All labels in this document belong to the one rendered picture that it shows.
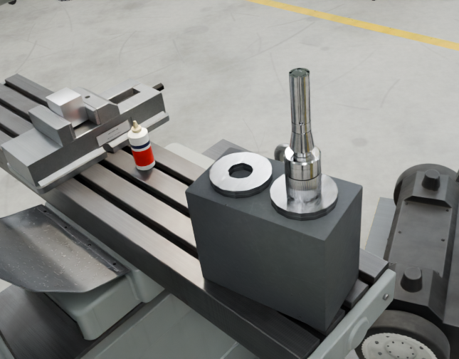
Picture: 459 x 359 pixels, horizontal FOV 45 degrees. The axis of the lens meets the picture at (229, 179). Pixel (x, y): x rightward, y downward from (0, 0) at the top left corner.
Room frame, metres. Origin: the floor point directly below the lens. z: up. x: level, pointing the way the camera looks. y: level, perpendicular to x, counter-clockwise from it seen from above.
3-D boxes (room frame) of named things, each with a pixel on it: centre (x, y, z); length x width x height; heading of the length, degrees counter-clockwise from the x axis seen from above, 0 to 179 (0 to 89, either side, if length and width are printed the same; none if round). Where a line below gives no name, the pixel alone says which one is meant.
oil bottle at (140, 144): (0.95, 0.17, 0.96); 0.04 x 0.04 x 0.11
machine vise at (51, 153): (1.06, 0.29, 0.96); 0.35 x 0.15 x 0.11; 129
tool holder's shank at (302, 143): (0.56, -0.10, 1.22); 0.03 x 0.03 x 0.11
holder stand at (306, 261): (0.59, -0.06, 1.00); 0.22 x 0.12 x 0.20; 51
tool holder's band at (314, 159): (0.56, -0.10, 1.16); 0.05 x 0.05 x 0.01
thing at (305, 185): (0.56, -0.10, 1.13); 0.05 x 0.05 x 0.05
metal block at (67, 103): (1.04, 0.32, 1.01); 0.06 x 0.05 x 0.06; 39
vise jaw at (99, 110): (1.08, 0.27, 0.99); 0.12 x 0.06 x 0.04; 39
